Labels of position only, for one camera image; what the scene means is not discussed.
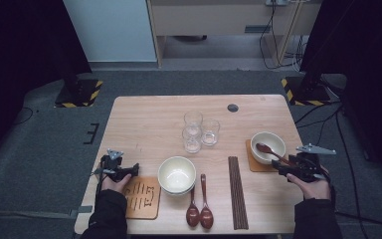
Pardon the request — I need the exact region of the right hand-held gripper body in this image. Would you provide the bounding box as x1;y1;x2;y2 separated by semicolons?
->
287;142;337;183

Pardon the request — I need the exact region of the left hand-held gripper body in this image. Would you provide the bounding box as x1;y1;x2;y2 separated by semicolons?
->
94;147;127;183

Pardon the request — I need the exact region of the cream ceramic bowl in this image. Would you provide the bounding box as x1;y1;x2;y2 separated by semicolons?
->
157;155;197;193
250;131;287;166
161;186;195;197

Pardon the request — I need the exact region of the dark red wooden spoon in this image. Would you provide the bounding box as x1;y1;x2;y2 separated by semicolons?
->
199;173;215;230
255;142;292;167
185;185;201;228

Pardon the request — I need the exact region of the carved wooden trivet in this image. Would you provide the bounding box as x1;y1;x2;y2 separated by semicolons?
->
123;175;162;221
244;138;280;173

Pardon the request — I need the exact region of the row of brown chopsticks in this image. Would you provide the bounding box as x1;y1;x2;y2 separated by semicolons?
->
228;155;250;231

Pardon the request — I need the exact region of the person's left hand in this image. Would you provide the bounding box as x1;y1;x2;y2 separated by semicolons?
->
100;173;133;194

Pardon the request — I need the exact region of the person's right hand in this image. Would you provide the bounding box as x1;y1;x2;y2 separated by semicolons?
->
286;166;332;201

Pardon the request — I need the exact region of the black floor tape mark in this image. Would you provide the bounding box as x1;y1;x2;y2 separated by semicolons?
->
83;122;100;145

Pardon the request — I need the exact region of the grey tape strip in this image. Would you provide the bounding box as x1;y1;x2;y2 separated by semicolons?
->
69;205;94;217

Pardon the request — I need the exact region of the clear drinking glass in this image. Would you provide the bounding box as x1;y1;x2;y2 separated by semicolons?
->
183;111;204;132
181;126;203;154
200;119;221;147

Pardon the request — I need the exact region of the black striped stand base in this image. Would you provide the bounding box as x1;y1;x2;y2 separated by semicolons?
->
54;74;103;109
281;71;332;107

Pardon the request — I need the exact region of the black curtain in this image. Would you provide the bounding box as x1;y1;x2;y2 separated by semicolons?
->
299;0;382;187
0;0;93;173

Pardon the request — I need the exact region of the white cabinet panel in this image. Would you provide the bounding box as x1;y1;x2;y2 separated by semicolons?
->
63;0;157;63

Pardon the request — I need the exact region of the beige wooden desk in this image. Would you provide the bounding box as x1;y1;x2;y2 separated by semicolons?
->
146;0;322;68

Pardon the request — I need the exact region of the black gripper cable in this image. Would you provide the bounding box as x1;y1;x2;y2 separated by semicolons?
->
94;165;104;208
324;170;337;213

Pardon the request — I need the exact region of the black floor cable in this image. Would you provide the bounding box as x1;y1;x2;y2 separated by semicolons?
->
331;211;382;233
334;106;369;239
293;101;344;125
13;107;35;125

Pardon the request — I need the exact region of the hanging black cable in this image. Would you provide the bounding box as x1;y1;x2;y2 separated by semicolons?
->
259;0;301;71

